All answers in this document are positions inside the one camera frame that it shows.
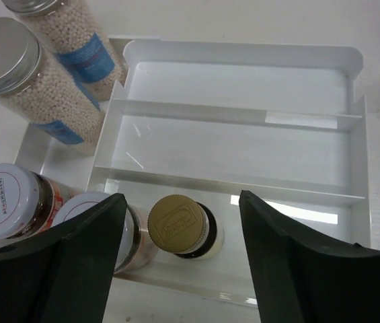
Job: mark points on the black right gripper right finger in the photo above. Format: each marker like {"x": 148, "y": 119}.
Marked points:
{"x": 302, "y": 275}

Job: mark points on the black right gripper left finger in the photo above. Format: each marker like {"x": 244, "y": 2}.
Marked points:
{"x": 63, "y": 274}

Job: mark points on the spice jar white red lid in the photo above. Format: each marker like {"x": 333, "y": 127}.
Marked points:
{"x": 136, "y": 248}

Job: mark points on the small yellow label bottle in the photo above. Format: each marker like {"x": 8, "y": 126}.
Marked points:
{"x": 186, "y": 228}

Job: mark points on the tall jar silver lid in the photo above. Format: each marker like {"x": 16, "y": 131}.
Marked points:
{"x": 35, "y": 86}

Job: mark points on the small bottle blue label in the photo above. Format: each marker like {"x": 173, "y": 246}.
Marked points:
{"x": 72, "y": 34}

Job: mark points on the white divided organizer tray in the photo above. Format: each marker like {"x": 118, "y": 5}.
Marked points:
{"x": 209, "y": 120}

